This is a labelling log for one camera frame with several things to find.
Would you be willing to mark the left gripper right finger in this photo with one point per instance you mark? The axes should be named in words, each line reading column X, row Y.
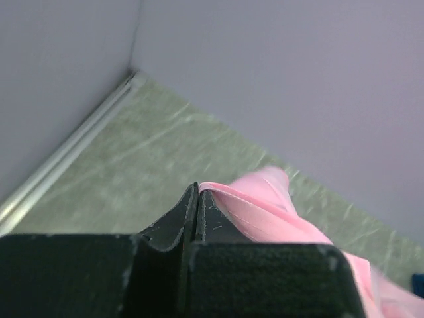
column 213, row 225

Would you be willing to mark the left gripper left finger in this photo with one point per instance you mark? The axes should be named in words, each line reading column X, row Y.
column 166, row 233

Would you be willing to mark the pink t shirt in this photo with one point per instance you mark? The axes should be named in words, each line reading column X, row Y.
column 259, row 205

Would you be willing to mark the folded dark blue t shirt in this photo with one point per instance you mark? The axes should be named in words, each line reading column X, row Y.
column 417, row 283

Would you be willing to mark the aluminium frame rail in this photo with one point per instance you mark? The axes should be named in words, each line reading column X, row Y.
column 16, row 207

